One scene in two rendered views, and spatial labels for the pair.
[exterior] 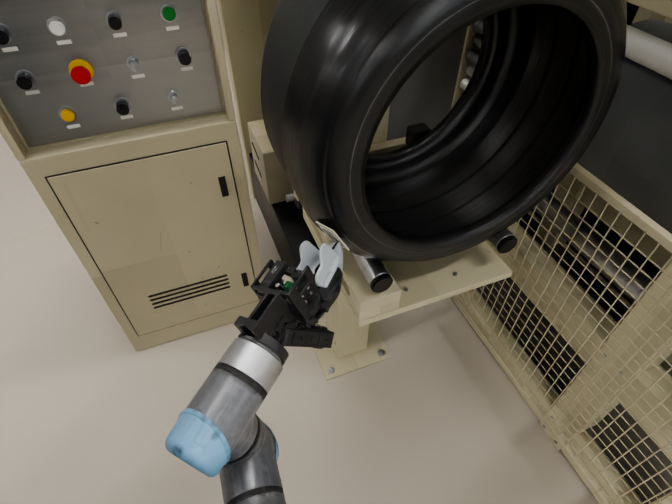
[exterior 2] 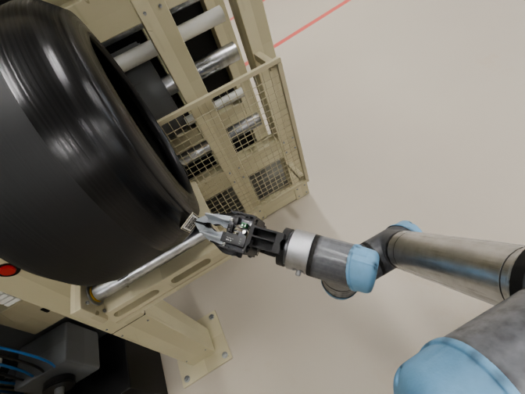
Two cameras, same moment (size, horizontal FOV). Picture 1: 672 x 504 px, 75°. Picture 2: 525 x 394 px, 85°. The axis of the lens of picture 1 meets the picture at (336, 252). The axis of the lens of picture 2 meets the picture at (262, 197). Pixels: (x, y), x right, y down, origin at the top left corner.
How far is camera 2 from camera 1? 45 cm
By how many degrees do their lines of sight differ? 50
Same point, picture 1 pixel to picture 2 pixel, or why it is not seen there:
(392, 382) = (233, 306)
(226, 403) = (336, 244)
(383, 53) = (104, 91)
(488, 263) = not seen: hidden behind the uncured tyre
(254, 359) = (302, 235)
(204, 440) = (363, 250)
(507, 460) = not seen: hidden behind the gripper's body
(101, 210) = not seen: outside the picture
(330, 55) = (87, 121)
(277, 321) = (269, 234)
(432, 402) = (245, 280)
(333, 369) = (224, 352)
